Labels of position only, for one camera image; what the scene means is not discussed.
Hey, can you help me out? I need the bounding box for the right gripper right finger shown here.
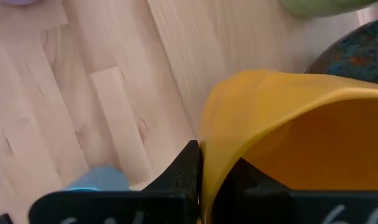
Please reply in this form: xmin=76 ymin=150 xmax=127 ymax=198
xmin=212 ymin=157 xmax=378 ymax=224

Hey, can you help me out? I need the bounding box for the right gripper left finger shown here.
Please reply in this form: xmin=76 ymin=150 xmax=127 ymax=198
xmin=28 ymin=139 xmax=204 ymax=224

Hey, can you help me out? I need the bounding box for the light blue mug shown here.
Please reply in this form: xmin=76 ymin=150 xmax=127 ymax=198
xmin=64 ymin=164 xmax=131 ymax=192

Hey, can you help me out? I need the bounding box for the yellow faceted mug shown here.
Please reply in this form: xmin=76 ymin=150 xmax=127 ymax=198
xmin=199 ymin=68 xmax=378 ymax=224

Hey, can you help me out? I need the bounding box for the dark speckled mug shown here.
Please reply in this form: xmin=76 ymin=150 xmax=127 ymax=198
xmin=303 ymin=14 xmax=378 ymax=86

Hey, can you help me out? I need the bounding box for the green ridged mug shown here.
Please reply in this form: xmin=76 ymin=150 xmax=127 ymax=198
xmin=277 ymin=0 xmax=378 ymax=18

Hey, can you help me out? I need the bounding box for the pink bubble ring mug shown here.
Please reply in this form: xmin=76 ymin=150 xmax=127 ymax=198
xmin=0 ymin=0 xmax=42 ymax=7

